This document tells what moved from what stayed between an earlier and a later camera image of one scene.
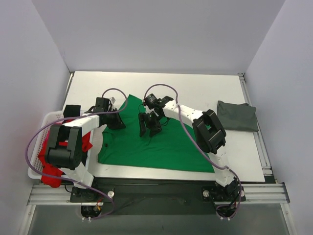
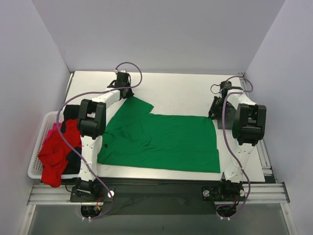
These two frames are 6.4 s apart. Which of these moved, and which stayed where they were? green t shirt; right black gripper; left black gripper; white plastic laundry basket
Moved: right black gripper; left black gripper
Stayed: white plastic laundry basket; green t shirt
